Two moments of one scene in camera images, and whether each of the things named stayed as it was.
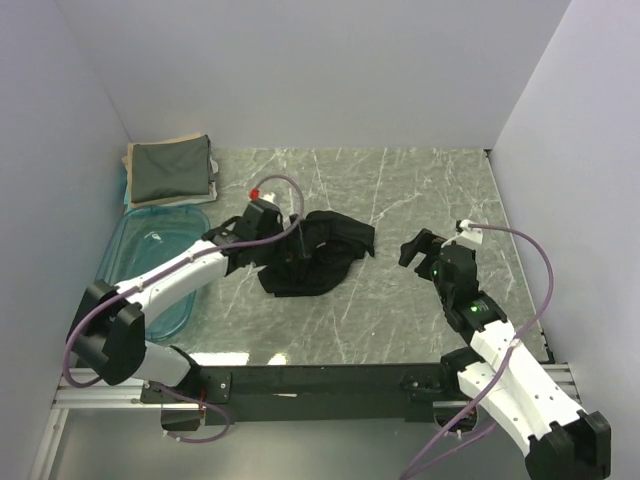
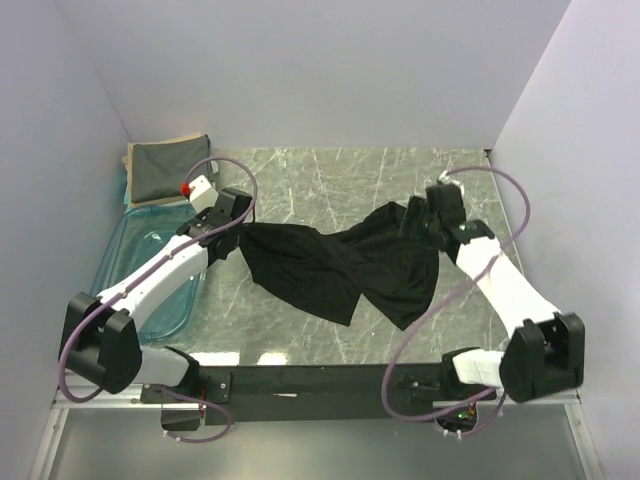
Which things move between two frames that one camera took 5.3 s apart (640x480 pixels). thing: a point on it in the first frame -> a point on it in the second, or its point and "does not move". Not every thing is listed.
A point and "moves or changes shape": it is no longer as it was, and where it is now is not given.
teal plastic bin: x=142 y=236 does not move
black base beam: x=280 y=393 does not move
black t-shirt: x=318 y=256 moves or changes shape
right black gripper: x=427 y=243 -> x=416 y=211
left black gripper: x=264 y=260 -> x=205 y=218
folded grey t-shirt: x=170 y=169 does not move
